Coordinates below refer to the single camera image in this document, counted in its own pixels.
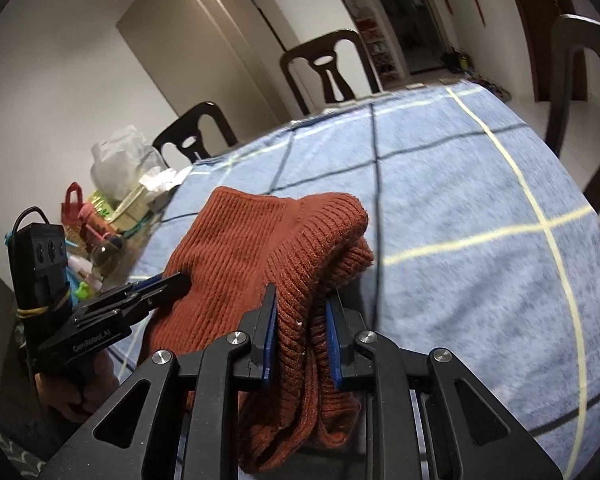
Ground rust red knit sweater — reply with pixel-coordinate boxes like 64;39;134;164
138;186;374;474

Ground left hand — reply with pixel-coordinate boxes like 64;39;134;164
34;351;119;422

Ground clear glass jar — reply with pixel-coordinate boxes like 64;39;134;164
91;236;123;278

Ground red plastic basket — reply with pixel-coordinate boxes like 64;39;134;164
60;182;84;229

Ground beige woven basket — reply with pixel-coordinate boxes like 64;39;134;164
108;183;150;233

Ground white tissue pack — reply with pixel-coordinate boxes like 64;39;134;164
138;166;192;194

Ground white plastic bag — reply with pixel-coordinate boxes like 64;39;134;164
91;125;166;204

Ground blue plaid blanket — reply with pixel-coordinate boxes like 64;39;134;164
123;82;600;479

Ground dark wooden chair left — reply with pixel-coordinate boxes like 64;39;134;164
152;101;238;164

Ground dark wooden chair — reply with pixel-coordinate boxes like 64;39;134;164
279;29;380;116
544;13;600;216
152;101;238;164

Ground dark wooden chair middle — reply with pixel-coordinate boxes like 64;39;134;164
279;29;380;116

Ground dark wooden chair right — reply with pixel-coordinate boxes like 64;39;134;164
544;13;600;216

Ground dark brown door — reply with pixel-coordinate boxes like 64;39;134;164
515;0;576;102

